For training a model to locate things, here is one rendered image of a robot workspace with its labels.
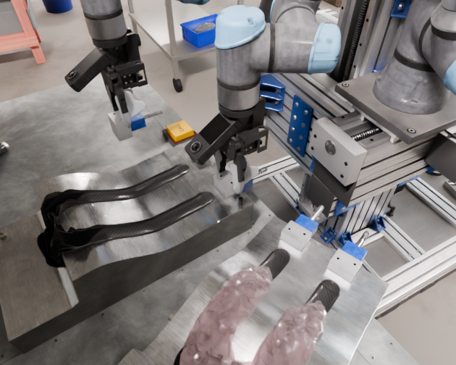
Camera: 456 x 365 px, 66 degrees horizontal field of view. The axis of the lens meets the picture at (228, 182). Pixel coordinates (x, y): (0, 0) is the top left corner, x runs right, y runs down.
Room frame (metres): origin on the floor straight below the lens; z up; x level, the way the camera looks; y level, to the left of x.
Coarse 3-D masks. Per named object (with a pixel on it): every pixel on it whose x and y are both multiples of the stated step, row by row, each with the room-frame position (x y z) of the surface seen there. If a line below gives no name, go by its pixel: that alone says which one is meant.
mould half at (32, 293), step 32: (160, 160) 0.63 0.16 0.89; (160, 192) 0.53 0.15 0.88; (192, 192) 0.52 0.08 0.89; (32, 224) 0.46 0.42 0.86; (64, 224) 0.40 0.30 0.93; (96, 224) 0.40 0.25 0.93; (192, 224) 0.44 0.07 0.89; (224, 224) 0.45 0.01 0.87; (0, 256) 0.38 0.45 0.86; (32, 256) 0.38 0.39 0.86; (64, 256) 0.33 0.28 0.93; (96, 256) 0.33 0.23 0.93; (128, 256) 0.34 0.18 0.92; (160, 256) 0.37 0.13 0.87; (192, 256) 0.40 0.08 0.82; (0, 288) 0.31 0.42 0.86; (32, 288) 0.31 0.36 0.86; (64, 288) 0.31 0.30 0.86; (96, 288) 0.30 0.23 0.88; (128, 288) 0.33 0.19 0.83; (32, 320) 0.25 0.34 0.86; (64, 320) 0.26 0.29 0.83
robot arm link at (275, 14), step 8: (280, 0) 0.66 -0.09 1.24; (288, 0) 0.64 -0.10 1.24; (296, 0) 0.64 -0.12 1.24; (304, 0) 0.63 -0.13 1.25; (312, 0) 0.64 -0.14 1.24; (320, 0) 0.65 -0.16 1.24; (272, 8) 0.70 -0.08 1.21; (280, 8) 0.65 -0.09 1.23; (288, 8) 0.63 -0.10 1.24; (304, 8) 0.62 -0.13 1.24; (312, 8) 0.64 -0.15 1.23; (272, 16) 0.67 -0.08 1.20; (280, 16) 0.62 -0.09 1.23
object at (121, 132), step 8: (112, 112) 0.72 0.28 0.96; (152, 112) 0.76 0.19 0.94; (160, 112) 0.76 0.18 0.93; (112, 120) 0.69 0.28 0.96; (120, 120) 0.69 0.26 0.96; (136, 120) 0.71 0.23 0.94; (144, 120) 0.72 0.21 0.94; (112, 128) 0.71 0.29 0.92; (120, 128) 0.68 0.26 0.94; (128, 128) 0.69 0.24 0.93; (136, 128) 0.71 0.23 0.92; (120, 136) 0.68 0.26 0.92; (128, 136) 0.69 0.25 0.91
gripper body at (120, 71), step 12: (132, 36) 0.73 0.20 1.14; (108, 48) 0.69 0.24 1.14; (120, 48) 0.72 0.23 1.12; (132, 48) 0.73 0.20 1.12; (120, 60) 0.71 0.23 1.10; (132, 60) 0.73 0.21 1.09; (108, 72) 0.69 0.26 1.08; (120, 72) 0.69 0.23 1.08; (132, 72) 0.71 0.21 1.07; (144, 72) 0.72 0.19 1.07; (108, 84) 0.70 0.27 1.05; (120, 84) 0.69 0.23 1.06; (132, 84) 0.71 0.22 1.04; (144, 84) 0.72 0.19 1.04
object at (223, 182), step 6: (264, 168) 0.59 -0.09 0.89; (222, 174) 0.55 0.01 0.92; (228, 174) 0.55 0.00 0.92; (258, 174) 0.58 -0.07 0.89; (216, 180) 0.53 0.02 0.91; (222, 180) 0.53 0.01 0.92; (228, 180) 0.53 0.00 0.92; (252, 180) 0.55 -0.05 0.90; (216, 186) 0.53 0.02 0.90; (222, 186) 0.51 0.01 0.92; (228, 186) 0.51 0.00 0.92; (246, 186) 0.54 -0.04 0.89; (252, 186) 0.55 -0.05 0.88; (222, 192) 0.51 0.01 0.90; (228, 192) 0.51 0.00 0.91; (234, 192) 0.51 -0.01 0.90
